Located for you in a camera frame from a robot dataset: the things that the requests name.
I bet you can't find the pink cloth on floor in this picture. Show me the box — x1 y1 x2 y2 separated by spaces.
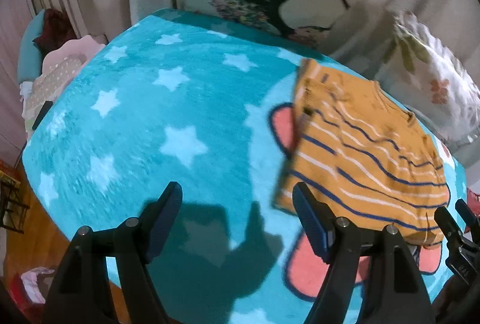
9 266 56 311

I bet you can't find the dark red plush item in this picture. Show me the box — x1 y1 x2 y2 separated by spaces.
32 9 77 56

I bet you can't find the turquoise star fleece blanket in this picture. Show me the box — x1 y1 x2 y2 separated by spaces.
23 10 477 323

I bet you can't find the pink polka dot cushion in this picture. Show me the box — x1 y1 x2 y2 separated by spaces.
19 35 107 140

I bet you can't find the white leaf print pillow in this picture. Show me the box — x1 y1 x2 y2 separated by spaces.
375 11 479 144

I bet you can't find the mustard striped knit sweater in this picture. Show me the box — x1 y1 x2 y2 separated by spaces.
274 59 450 248

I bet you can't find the black metal rack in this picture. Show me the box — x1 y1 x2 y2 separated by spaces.
0 173 30 234

